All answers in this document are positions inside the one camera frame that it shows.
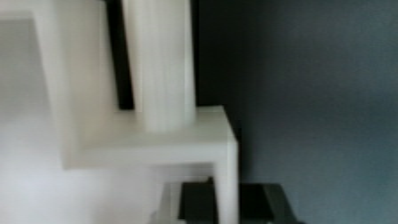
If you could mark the white U-shaped fence frame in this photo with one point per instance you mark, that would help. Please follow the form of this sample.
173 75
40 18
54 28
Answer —
159 29

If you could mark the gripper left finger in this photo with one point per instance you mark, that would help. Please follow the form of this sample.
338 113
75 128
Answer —
198 203

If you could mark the white chair seat block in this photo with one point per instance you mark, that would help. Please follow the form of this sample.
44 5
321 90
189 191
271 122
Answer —
84 162

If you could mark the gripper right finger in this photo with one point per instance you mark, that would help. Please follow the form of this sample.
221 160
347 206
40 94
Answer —
266 208

